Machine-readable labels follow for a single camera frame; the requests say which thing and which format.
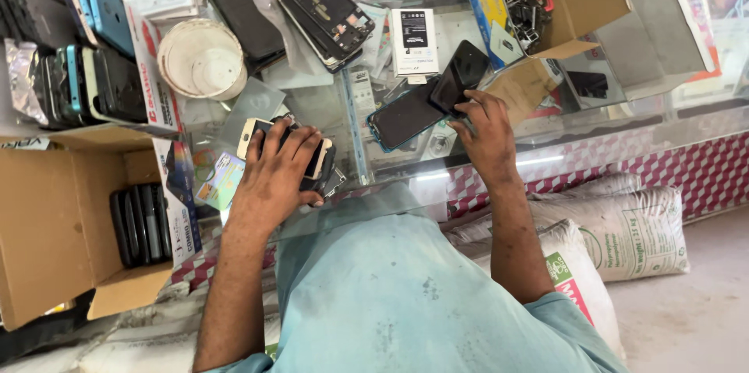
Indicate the person's right hand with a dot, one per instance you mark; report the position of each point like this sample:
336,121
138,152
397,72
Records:
488,139

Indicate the person's left hand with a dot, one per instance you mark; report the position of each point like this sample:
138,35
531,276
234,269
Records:
272,185

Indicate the black phone frame part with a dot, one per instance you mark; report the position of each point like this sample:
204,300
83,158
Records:
325,171

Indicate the gold white phone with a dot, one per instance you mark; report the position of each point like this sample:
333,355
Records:
249,136

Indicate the black glossy phone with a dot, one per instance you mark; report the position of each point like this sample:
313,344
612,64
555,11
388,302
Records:
462,71

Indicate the green blue card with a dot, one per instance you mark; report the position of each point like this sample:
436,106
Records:
219,183

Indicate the coloured rubber bands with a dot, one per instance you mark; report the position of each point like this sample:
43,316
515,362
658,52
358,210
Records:
203,165

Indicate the clear plastic sheet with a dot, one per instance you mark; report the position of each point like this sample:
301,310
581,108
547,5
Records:
251,107

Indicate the blue-framed phone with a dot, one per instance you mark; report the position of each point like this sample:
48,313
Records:
404,115

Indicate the small black flat item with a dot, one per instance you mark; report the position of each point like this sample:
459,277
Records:
588,84

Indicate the blue yellow printed box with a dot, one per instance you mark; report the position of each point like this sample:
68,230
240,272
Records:
488,16

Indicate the white black-label battery box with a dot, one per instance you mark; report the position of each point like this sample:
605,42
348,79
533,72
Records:
414,39

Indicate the row of black phones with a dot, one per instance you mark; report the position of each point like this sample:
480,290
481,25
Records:
140,224

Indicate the heap of small phone parts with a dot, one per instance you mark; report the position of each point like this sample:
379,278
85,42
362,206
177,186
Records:
526,4

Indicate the white plastic tub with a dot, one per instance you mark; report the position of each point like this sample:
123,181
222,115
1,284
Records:
202,60

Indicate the white red printed carton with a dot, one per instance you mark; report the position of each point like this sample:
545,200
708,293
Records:
158,86

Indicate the white sack red green label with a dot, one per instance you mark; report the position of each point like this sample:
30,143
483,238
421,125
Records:
567,279

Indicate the white sack green print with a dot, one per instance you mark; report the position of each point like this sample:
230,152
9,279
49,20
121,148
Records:
620,232

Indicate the person's light blue shirt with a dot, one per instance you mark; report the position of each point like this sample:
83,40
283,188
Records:
398,303

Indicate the long black phone case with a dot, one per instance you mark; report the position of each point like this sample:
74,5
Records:
237,10

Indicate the stack of bare phone frames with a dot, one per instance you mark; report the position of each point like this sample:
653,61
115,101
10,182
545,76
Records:
325,10

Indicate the grey flat carton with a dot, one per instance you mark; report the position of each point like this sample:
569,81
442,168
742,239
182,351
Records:
655,27

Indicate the row of upright phones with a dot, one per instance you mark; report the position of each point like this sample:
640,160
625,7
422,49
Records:
70,10
88,86

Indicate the large brown cardboard box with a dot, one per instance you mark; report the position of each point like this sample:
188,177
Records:
52,226

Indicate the silver foil bag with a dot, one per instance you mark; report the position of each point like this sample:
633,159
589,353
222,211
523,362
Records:
20,77

